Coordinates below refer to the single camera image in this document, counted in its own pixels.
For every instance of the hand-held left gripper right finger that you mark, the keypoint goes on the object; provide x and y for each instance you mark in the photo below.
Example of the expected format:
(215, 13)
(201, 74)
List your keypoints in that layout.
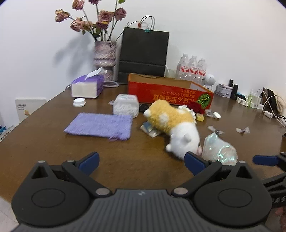
(194, 163)

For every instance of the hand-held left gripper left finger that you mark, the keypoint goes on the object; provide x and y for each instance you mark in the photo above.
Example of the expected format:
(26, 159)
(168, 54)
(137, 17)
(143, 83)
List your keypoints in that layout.
(89, 163)

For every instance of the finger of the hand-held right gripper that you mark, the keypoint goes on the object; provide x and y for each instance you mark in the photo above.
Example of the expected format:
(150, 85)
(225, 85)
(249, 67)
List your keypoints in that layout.
(264, 160)

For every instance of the iridescent plastic bag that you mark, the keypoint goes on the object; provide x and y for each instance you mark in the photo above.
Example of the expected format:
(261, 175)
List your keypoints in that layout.
(220, 150)

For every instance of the clear wrapper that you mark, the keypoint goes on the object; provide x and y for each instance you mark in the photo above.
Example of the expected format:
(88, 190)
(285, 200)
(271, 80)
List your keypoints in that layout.
(215, 129)

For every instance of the purple cloth pouch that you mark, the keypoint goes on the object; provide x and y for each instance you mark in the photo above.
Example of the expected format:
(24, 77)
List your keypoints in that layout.
(98, 125)

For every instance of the orange and white plush toy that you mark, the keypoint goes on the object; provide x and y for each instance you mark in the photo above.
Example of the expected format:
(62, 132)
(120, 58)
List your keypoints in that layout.
(172, 119)

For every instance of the small white plastic piece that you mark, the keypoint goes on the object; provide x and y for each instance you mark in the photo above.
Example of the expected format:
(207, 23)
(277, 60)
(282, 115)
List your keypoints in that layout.
(217, 115)

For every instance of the white fabric flower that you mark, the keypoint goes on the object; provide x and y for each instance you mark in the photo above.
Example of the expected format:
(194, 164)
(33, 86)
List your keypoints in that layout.
(186, 109)

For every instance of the red fabric rose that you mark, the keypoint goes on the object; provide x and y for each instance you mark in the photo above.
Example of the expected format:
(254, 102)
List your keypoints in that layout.
(198, 108)

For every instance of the foil snack packet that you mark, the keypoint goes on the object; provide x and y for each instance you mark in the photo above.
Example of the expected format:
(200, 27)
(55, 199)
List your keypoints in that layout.
(150, 130)

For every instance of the white plastic bottle cap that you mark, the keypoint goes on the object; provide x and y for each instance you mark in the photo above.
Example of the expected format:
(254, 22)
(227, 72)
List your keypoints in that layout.
(79, 102)

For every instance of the white cotton bud box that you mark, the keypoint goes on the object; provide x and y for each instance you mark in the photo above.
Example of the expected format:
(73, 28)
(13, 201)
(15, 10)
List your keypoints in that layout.
(125, 106)

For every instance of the red cardboard box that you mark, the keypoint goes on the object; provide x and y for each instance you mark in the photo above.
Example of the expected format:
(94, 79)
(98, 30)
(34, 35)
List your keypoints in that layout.
(169, 93)

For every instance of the small black object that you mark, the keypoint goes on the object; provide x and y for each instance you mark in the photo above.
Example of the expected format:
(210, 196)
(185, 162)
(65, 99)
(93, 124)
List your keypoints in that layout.
(144, 107)

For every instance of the white charger strip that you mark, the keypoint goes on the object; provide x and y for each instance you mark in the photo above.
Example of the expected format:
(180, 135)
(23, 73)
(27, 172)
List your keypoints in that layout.
(251, 101)

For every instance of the brown bag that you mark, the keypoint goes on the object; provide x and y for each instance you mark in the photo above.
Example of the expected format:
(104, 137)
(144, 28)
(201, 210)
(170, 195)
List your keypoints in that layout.
(270, 96)

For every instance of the tall black tube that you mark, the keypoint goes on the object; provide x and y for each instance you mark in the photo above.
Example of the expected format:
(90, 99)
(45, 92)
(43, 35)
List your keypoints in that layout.
(235, 91)

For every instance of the purple tissue pack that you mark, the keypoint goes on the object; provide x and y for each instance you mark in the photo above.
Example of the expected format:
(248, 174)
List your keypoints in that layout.
(87, 88)

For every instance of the grey tin box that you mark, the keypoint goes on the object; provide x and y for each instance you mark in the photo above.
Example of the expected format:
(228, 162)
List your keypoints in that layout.
(223, 91)

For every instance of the white booklet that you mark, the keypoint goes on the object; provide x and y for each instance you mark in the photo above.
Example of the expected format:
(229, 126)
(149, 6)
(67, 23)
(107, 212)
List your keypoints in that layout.
(29, 108)

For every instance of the small black tube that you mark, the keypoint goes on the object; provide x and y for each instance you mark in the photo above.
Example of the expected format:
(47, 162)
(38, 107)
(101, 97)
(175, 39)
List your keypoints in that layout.
(230, 83)

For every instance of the white round robot speaker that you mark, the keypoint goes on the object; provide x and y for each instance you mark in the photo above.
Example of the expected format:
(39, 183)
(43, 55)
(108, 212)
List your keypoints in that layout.
(210, 80)

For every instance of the clear water bottle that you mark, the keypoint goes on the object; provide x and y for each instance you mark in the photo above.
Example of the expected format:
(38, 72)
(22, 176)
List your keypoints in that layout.
(193, 70)
(201, 71)
(183, 68)

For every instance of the purple ceramic vase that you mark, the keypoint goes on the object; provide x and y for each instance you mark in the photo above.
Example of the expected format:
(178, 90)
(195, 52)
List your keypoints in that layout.
(105, 53)

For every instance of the black paper bag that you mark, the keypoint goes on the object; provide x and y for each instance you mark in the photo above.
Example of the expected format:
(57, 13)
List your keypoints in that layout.
(143, 51)

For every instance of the green binder clip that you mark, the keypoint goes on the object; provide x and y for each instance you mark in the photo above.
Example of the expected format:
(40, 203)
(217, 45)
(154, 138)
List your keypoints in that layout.
(147, 30)

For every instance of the dried pink roses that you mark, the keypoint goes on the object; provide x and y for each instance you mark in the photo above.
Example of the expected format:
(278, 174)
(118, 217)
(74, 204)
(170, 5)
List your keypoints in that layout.
(104, 17)

